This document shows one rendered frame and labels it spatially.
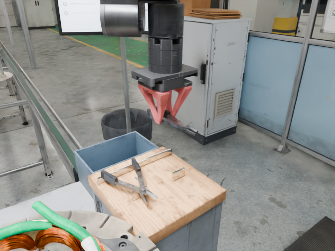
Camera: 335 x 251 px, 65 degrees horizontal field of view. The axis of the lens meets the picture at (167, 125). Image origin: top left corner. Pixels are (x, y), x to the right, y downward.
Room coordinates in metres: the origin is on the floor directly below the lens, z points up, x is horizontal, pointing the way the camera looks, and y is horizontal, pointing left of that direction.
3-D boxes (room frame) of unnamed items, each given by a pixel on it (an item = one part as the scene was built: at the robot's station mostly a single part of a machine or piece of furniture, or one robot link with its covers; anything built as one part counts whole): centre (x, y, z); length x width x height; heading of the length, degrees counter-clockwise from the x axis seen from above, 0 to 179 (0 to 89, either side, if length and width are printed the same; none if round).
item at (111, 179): (0.39, 0.11, 1.09); 0.04 x 0.01 x 0.02; 53
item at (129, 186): (0.37, 0.07, 1.09); 0.06 x 0.01 x 0.01; 62
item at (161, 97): (0.45, 0.01, 1.22); 0.07 x 0.07 x 0.09; 38
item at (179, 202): (0.41, 0.02, 1.05); 0.20 x 0.19 x 0.02; 38
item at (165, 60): (0.45, 0.00, 1.29); 0.10 x 0.07 x 0.07; 128
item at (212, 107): (2.86, -0.29, 0.60); 1.02 x 0.55 x 1.20; 35
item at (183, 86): (0.45, 0.00, 1.22); 0.07 x 0.07 x 0.09; 38
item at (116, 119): (1.79, 0.31, 0.39); 0.39 x 0.39 x 0.35
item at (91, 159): (0.53, 0.12, 0.92); 0.17 x 0.11 x 0.28; 128
